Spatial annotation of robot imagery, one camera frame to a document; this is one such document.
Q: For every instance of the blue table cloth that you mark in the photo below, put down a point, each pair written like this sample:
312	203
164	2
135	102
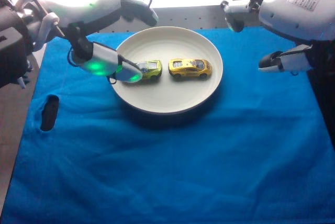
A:
167	169

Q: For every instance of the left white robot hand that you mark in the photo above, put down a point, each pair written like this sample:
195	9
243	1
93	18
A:
86	9

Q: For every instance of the green toy car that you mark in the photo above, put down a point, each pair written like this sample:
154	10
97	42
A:
151	69

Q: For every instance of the yellow toy car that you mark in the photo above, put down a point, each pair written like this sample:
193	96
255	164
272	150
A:
189	68

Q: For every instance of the white round plate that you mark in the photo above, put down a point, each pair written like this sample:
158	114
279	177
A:
167	93

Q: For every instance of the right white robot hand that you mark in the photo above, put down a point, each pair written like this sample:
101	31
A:
293	4

